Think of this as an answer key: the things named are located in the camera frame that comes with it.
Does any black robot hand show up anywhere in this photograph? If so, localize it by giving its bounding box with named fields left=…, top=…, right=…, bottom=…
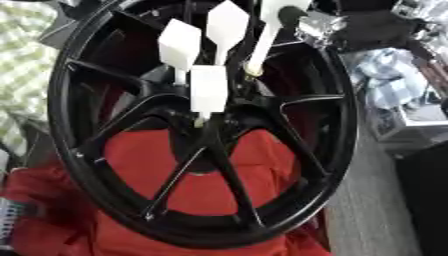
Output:
left=276, top=5, right=310, bottom=29

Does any white pin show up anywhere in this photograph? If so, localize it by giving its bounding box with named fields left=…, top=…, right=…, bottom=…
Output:
left=204, top=0, right=252, bottom=67
left=155, top=18, right=203, bottom=87
left=189, top=64, right=230, bottom=129
left=245, top=0, right=315, bottom=77

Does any black spoked wheel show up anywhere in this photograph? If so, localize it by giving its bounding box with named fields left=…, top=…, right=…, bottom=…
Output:
left=45, top=0, right=361, bottom=250

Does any blue white checked cloth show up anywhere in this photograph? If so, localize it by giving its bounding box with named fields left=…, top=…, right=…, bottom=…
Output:
left=351, top=48, right=431, bottom=109

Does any white open box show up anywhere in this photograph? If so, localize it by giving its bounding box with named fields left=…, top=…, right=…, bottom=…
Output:
left=362, top=89, right=448, bottom=158

